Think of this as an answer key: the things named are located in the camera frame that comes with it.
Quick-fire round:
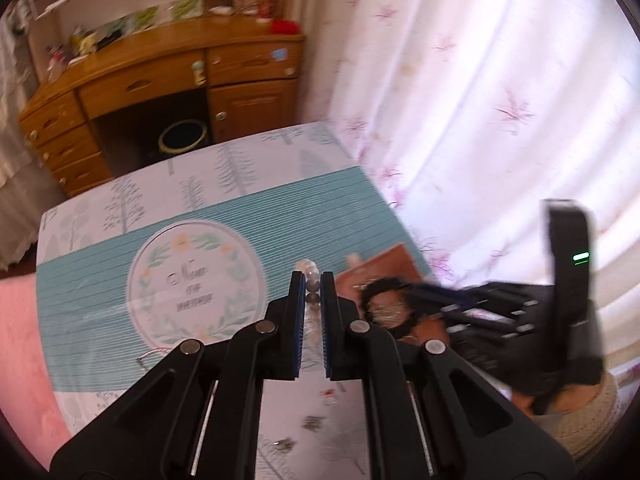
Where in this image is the black bead bracelet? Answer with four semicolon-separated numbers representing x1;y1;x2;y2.
359;276;420;342

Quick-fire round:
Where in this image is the pink blanket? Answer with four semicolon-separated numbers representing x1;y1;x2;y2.
0;269;77;461

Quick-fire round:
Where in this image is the pile of jewelry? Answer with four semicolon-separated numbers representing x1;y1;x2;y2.
372;304;407;327

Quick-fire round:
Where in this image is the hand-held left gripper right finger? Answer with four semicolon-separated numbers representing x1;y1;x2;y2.
320;271;577;480

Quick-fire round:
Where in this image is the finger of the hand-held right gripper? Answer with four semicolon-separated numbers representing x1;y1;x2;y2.
400;310;540;361
407;281;541;313

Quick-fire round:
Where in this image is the translucent beaded bracelet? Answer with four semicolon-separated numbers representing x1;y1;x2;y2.
295;258;323;348

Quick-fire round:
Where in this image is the white floral curtain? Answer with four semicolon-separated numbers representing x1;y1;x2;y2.
294;0;640;411

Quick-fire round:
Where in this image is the thin silver chain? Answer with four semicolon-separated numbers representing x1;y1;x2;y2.
136;347;173;367

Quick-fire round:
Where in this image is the white lace cover cloth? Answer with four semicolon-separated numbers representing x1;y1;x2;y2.
0;20;67;272

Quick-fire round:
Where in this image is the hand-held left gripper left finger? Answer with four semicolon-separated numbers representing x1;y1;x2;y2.
49;271;307;480

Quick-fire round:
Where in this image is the tree print tablecloth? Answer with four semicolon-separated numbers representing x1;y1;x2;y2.
35;122;437;480

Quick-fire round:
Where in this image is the pink plastic box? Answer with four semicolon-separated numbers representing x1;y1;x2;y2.
332;243;453;348

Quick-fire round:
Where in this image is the wooden desk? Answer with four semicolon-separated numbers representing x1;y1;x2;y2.
17;17;307;199

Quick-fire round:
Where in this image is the row of green picture tiles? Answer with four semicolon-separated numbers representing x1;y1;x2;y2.
97;0;207;37

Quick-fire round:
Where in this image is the black trash can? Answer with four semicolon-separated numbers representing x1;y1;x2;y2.
158;119;209;154

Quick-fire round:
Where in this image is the person's right forearm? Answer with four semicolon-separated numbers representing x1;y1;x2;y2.
515;372;622;468

